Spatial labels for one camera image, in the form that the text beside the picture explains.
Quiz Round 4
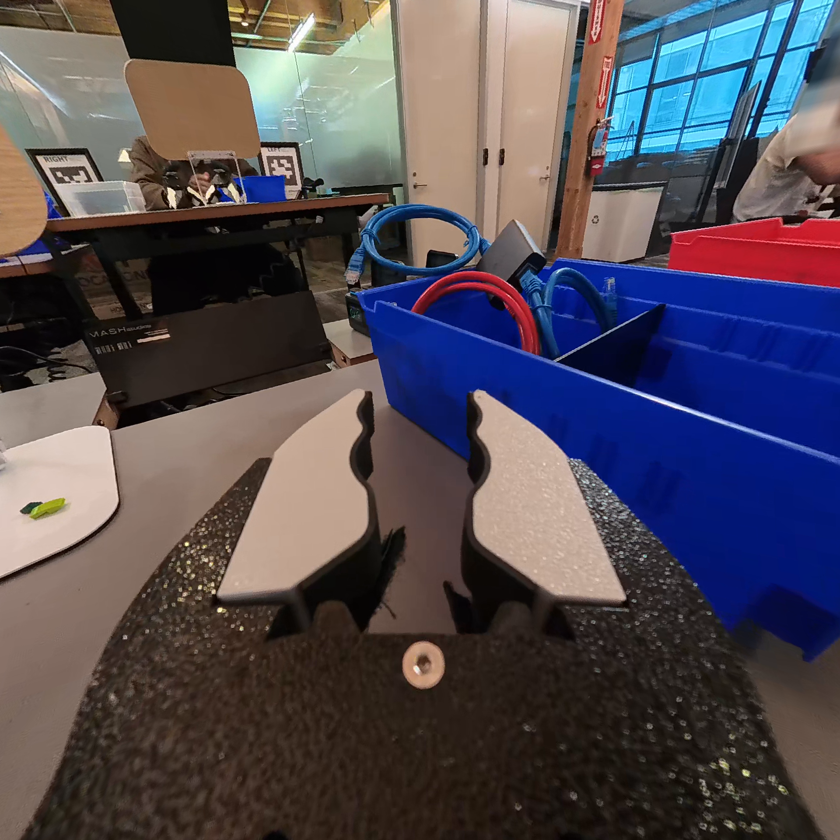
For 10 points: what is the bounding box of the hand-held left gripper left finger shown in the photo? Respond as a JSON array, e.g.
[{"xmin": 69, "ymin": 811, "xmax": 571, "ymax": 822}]
[{"xmin": 215, "ymin": 388, "xmax": 388, "ymax": 624}]

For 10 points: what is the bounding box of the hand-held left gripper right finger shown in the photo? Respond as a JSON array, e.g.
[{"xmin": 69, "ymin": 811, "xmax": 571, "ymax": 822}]
[{"xmin": 461, "ymin": 390, "xmax": 627, "ymax": 624}]

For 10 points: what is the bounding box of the blue divided bin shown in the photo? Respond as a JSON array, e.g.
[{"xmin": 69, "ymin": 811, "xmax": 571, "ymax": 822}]
[{"xmin": 357, "ymin": 257, "xmax": 840, "ymax": 662}]

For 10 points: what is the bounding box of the blue ethernet cable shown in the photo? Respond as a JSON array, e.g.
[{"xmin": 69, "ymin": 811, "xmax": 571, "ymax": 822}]
[
  {"xmin": 521, "ymin": 266, "xmax": 621, "ymax": 361},
  {"xmin": 344, "ymin": 205, "xmax": 492, "ymax": 286}
]

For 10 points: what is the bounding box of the red ethernet cable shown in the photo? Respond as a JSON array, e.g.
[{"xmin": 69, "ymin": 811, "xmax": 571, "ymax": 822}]
[{"xmin": 411, "ymin": 271, "xmax": 543, "ymax": 358}]

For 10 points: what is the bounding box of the black network switch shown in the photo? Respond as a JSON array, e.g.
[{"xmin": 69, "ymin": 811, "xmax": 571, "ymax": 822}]
[{"xmin": 476, "ymin": 220, "xmax": 547, "ymax": 309}]

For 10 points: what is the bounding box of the black bin divider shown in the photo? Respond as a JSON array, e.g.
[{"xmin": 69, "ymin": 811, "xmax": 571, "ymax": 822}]
[{"xmin": 554, "ymin": 303, "xmax": 667, "ymax": 388}]

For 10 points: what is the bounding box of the small black device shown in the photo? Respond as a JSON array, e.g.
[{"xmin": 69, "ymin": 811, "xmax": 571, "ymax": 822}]
[{"xmin": 344, "ymin": 289, "xmax": 376, "ymax": 337}]

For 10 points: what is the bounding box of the white recycling bin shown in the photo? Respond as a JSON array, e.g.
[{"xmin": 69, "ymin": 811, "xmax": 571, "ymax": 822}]
[{"xmin": 583, "ymin": 182, "xmax": 669, "ymax": 263}]

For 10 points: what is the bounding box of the brown table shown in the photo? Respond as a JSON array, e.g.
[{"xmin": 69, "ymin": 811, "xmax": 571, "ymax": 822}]
[{"xmin": 45, "ymin": 192, "xmax": 391, "ymax": 316}]

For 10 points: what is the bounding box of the red storage bin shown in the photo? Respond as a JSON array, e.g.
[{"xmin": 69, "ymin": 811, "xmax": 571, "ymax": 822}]
[{"xmin": 668, "ymin": 217, "xmax": 840, "ymax": 287}]

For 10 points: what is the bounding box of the black white marker sign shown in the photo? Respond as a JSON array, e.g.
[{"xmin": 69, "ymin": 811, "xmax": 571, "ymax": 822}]
[
  {"xmin": 25, "ymin": 148, "xmax": 105, "ymax": 207},
  {"xmin": 259, "ymin": 142, "xmax": 304, "ymax": 199}
]

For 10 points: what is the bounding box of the clear acrylic stand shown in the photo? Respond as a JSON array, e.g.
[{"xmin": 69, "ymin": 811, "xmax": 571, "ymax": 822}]
[{"xmin": 185, "ymin": 150, "xmax": 242, "ymax": 206}]

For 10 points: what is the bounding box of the red fire extinguisher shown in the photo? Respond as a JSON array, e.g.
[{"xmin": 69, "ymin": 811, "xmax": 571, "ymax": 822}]
[{"xmin": 586, "ymin": 117, "xmax": 616, "ymax": 177}]

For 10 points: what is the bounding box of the clear plastic box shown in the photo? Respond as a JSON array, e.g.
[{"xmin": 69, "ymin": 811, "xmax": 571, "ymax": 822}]
[{"xmin": 54, "ymin": 180, "xmax": 147, "ymax": 218}]

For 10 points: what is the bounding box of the wooden poster board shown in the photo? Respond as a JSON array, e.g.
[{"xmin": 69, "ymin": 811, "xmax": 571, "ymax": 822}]
[{"xmin": 123, "ymin": 59, "xmax": 261, "ymax": 160}]

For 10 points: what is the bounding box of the instruction sheet on stand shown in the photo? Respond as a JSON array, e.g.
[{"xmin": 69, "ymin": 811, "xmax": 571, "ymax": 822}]
[{"xmin": 0, "ymin": 125, "xmax": 48, "ymax": 258}]

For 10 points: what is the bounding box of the white cabinet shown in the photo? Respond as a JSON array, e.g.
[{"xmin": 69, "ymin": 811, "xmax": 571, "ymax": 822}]
[{"xmin": 394, "ymin": 0, "xmax": 581, "ymax": 253}]

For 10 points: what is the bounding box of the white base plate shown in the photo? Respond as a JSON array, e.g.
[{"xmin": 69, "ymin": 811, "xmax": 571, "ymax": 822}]
[{"xmin": 0, "ymin": 425, "xmax": 121, "ymax": 580}]

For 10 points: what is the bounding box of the wooden post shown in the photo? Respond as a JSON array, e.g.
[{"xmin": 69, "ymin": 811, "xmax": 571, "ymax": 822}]
[{"xmin": 556, "ymin": 0, "xmax": 626, "ymax": 260}]

